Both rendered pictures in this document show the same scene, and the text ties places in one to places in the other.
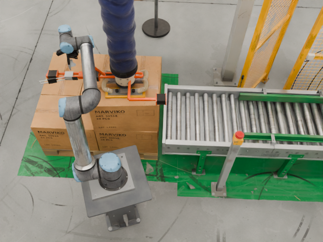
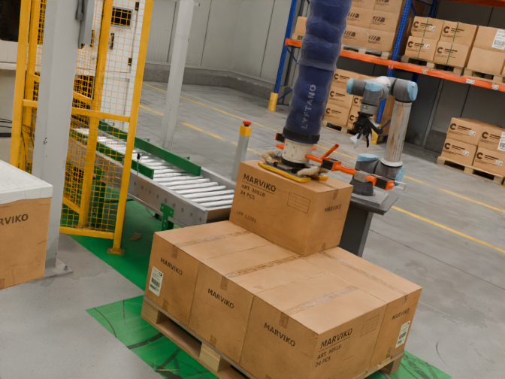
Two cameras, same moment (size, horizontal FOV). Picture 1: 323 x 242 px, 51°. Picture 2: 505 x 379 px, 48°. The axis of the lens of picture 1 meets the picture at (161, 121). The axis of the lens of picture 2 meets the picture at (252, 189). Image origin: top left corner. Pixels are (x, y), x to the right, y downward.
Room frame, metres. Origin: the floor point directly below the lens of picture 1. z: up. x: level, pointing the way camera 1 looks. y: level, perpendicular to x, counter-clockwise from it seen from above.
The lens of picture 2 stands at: (4.69, 2.32, 1.77)
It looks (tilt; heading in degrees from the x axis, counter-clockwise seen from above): 16 degrees down; 220
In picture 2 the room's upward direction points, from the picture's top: 11 degrees clockwise
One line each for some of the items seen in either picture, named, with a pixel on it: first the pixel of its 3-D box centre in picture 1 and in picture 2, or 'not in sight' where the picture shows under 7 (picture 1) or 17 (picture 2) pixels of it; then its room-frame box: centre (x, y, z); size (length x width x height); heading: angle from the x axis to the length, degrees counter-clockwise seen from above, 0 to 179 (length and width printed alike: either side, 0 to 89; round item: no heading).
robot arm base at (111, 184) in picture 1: (112, 174); (361, 184); (1.13, 0.36, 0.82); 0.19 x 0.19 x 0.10
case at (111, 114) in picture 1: (125, 101); (289, 204); (1.90, 0.33, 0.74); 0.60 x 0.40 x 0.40; 93
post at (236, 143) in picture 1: (227, 166); (234, 186); (1.39, -0.60, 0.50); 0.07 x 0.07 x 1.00; 89
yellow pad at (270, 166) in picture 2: not in sight; (284, 169); (2.02, 0.32, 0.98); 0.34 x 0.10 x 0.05; 92
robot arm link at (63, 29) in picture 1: (65, 33); (372, 93); (1.90, 0.71, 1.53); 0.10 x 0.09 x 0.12; 13
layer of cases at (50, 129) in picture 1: (103, 101); (280, 291); (2.21, 0.62, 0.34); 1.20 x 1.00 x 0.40; 89
